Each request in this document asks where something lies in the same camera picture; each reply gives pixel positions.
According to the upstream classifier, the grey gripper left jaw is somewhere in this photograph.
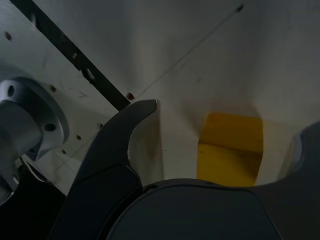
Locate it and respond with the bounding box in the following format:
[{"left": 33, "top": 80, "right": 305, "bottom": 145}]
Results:
[{"left": 47, "top": 98, "right": 165, "bottom": 240}]

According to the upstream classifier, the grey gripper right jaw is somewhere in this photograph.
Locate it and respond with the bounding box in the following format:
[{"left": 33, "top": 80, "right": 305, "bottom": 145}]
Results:
[{"left": 107, "top": 123, "right": 320, "bottom": 240}]

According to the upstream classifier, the yellow cube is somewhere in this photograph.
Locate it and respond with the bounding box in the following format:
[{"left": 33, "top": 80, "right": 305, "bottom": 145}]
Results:
[{"left": 196, "top": 112, "right": 265, "bottom": 188}]

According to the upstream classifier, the black tape strip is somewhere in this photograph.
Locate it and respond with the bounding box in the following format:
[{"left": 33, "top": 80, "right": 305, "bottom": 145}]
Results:
[{"left": 9, "top": 0, "right": 137, "bottom": 113}]

